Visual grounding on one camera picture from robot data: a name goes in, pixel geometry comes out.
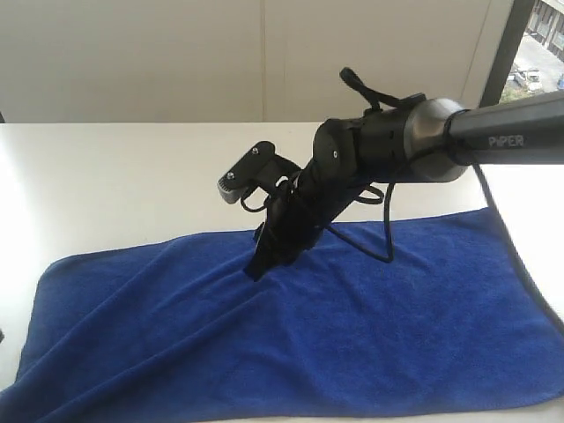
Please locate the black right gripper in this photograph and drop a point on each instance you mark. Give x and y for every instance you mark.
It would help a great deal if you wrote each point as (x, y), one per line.
(294, 223)

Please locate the blue towel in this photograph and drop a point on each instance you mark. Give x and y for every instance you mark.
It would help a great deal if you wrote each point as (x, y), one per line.
(177, 332)

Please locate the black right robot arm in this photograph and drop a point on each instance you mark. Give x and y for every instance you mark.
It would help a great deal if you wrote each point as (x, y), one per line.
(433, 142)

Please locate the black window frame post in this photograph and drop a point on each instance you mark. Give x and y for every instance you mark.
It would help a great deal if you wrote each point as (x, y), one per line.
(518, 18)

